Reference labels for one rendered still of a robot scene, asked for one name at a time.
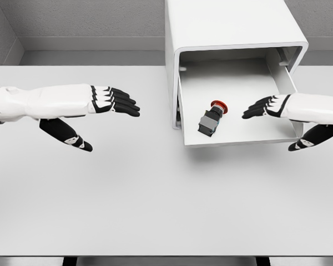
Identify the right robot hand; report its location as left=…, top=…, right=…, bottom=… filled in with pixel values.
left=241, top=93, right=333, bottom=152

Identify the white tabletop storage cabinet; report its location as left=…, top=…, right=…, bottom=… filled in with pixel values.
left=164, top=0, right=310, bottom=130

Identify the white cabinet drawer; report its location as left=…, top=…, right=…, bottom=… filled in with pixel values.
left=177, top=51, right=305, bottom=149

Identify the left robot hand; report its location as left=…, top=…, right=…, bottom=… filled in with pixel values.
left=27, top=84, right=141, bottom=153

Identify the red button load switch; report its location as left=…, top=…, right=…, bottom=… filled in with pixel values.
left=197, top=99, right=229, bottom=137

